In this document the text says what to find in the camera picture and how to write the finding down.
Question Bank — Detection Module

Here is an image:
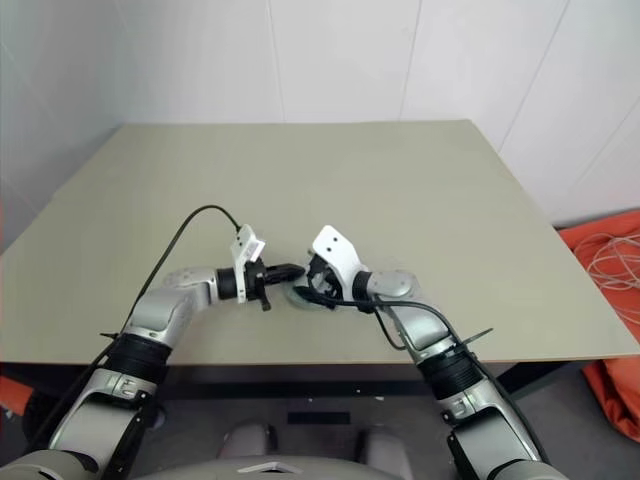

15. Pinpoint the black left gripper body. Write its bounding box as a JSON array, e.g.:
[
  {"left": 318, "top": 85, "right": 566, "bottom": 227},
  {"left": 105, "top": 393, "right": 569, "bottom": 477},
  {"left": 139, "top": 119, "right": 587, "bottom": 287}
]
[{"left": 246, "top": 261, "right": 274, "bottom": 312}]

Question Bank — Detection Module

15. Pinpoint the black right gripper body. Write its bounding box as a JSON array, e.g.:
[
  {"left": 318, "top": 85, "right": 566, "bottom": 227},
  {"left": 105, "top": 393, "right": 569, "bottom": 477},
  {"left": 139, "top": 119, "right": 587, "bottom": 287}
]
[{"left": 304, "top": 254, "right": 342, "bottom": 297}]

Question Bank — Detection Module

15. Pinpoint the motor housing with copper windings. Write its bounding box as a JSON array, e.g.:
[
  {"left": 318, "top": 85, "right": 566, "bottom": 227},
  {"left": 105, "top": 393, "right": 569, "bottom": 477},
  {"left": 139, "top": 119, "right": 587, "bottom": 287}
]
[{"left": 286, "top": 288, "right": 334, "bottom": 313}]

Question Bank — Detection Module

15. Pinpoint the silver robot torso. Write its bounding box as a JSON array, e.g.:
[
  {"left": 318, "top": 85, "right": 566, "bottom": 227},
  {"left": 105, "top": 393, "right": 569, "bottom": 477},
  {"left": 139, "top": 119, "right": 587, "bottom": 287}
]
[{"left": 0, "top": 448, "right": 571, "bottom": 480}]

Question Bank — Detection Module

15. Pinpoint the large orange cloth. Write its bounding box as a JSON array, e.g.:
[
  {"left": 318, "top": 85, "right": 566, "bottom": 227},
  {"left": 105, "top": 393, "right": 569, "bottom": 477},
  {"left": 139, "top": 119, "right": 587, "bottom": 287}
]
[{"left": 556, "top": 209, "right": 640, "bottom": 347}]

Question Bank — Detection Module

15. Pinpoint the orange fabric piece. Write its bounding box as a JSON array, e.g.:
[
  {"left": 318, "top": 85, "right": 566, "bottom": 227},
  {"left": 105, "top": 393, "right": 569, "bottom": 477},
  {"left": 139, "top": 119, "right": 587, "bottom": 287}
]
[{"left": 0, "top": 373, "right": 32, "bottom": 417}]

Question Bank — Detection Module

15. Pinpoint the orange fabric bag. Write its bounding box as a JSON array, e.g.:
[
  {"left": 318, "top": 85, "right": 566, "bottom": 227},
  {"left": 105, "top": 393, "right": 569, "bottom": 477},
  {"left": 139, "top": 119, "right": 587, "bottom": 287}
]
[{"left": 581, "top": 355, "right": 640, "bottom": 443}]

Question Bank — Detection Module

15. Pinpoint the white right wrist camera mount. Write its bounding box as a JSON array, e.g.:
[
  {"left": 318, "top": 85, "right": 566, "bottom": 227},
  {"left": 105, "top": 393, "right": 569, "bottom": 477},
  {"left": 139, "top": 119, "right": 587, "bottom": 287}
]
[{"left": 310, "top": 224, "right": 373, "bottom": 302}]

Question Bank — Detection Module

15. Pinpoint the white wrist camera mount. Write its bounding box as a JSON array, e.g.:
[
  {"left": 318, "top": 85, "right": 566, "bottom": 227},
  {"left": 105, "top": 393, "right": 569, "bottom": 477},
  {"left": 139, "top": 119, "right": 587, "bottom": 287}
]
[
  {"left": 230, "top": 224, "right": 267, "bottom": 304},
  {"left": 310, "top": 224, "right": 373, "bottom": 302}
]

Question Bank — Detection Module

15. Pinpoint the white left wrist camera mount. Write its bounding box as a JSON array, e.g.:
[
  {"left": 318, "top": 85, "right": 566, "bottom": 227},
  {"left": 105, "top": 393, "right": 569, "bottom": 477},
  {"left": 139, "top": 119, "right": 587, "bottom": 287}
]
[{"left": 230, "top": 224, "right": 267, "bottom": 304}]

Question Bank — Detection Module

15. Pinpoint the black table frame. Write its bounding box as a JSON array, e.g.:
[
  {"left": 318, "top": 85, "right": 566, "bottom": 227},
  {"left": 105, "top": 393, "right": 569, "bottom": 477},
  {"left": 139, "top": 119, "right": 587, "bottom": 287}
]
[{"left": 0, "top": 357, "right": 576, "bottom": 401}]

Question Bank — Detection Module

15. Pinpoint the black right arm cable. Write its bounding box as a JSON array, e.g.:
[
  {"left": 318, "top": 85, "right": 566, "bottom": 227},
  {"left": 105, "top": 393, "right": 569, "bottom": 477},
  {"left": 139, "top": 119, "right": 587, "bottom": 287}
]
[{"left": 319, "top": 291, "right": 522, "bottom": 402}]

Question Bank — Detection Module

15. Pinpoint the white cord bundle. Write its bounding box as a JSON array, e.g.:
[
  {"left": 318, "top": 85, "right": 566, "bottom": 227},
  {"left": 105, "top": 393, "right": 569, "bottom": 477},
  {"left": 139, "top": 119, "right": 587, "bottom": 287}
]
[{"left": 573, "top": 233, "right": 640, "bottom": 293}]

